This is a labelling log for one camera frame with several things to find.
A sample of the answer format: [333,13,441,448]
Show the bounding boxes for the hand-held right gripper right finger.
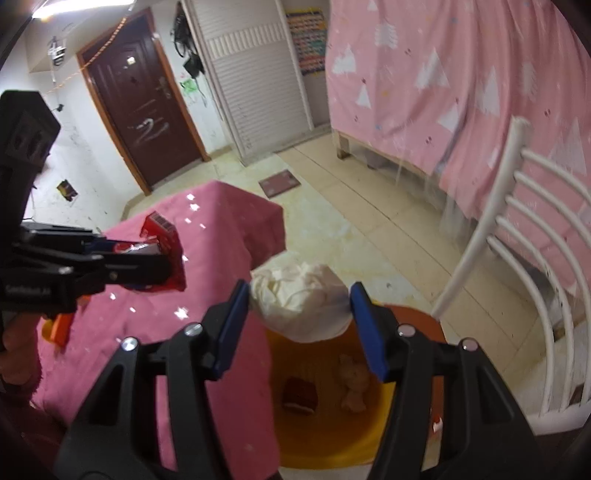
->
[348,281,541,480]

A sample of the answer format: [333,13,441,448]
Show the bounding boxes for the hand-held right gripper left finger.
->
[53,279,252,480]

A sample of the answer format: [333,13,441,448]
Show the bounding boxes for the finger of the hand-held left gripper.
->
[21,222,117,256]
[14,252,175,297]

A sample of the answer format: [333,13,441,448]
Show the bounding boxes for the red snack packet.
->
[113,211,188,292]

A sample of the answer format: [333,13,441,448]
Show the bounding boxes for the white tissue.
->
[249,261,352,344]

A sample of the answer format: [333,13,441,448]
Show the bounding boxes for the yellow plastic bin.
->
[265,302,448,469]

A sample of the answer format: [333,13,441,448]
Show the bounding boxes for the person's left hand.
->
[2,318,41,393]

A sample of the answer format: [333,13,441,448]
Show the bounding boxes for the small red packet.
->
[283,376,318,416]

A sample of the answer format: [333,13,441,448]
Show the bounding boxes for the pink star-print tablecloth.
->
[30,181,284,480]

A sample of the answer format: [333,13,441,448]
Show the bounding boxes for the orange wrapper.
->
[41,298,92,348]

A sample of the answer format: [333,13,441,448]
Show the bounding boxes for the dark brown door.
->
[76,11,207,195]

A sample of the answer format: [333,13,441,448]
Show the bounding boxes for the ceiling light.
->
[30,0,93,20]

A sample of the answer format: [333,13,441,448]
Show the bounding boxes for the brown doormat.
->
[259,170,302,198]

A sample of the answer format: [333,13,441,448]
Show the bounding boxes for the white sheer netting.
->
[394,159,474,241]

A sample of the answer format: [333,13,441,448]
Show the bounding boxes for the white metal chair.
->
[431,115,591,435]

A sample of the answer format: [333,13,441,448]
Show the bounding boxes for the white shutter wardrobe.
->
[182,0,315,165]

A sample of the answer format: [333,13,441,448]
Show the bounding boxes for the pink tree-print curtain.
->
[436,0,591,296]
[325,0,469,177]

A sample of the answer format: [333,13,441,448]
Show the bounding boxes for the orange string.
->
[51,18,129,93]

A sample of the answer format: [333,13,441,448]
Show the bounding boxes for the black hanging straps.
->
[172,9,191,57]

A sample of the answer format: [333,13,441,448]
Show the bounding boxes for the wooden bed frame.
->
[332,129,435,185]

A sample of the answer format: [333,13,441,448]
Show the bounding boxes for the colourful grid wall poster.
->
[285,7,327,77]

